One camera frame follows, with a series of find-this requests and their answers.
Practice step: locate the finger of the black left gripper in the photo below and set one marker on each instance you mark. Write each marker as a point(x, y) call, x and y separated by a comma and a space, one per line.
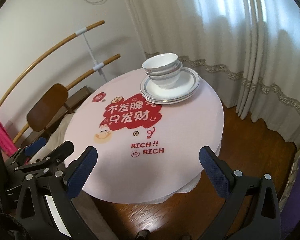
point(62, 152)
point(23, 155)

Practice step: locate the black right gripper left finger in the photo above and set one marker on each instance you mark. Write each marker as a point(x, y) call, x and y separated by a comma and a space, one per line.
point(55, 216)

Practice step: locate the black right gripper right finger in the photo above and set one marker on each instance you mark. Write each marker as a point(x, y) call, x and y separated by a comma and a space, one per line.
point(234, 186)

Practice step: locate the white bowl with label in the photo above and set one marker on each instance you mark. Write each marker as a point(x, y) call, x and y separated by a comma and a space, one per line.
point(166, 81)

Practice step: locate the large plate grey rim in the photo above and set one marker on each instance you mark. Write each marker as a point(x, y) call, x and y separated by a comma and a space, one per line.
point(166, 94)

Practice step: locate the small plate grey rim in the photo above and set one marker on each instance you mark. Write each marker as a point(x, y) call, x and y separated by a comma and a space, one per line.
point(187, 83)

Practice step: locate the bamboo curved pole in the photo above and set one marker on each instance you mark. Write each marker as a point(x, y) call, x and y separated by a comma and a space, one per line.
point(46, 54)
point(68, 87)

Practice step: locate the pink folded cloth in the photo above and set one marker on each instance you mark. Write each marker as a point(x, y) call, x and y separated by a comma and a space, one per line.
point(7, 147)

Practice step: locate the purple cloth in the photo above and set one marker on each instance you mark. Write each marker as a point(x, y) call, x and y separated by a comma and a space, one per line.
point(290, 216)

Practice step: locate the brown wooden chair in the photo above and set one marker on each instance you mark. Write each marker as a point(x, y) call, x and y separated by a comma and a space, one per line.
point(47, 107)

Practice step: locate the white lamp stand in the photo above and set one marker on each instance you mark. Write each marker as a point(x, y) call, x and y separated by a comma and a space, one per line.
point(92, 52)

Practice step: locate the white curtain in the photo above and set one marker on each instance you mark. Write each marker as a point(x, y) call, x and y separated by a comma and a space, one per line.
point(247, 50)

